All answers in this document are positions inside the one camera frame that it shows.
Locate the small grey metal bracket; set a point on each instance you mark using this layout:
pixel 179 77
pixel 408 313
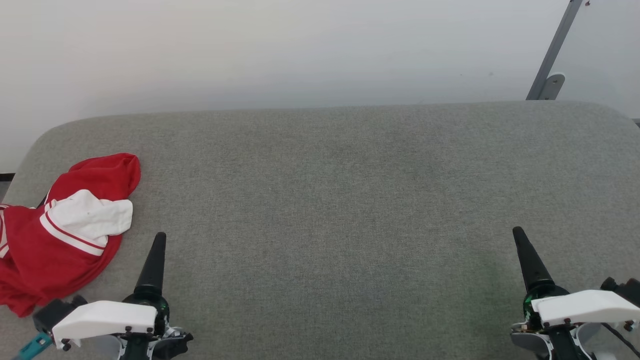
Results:
pixel 554 82

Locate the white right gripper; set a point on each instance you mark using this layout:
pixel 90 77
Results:
pixel 585 306

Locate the red basketball jersey number 23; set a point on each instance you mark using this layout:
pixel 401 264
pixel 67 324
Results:
pixel 30 250

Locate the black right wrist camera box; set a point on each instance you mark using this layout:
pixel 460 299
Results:
pixel 625 290

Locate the grey metal frame post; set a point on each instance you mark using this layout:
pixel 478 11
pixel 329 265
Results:
pixel 555 47

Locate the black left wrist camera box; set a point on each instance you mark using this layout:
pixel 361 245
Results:
pixel 52 312

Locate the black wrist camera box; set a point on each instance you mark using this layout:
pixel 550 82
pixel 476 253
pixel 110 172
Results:
pixel 625 290
pixel 52 312

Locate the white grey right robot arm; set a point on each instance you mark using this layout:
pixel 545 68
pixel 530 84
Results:
pixel 530 342

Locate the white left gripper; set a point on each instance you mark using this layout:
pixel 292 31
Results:
pixel 105 320

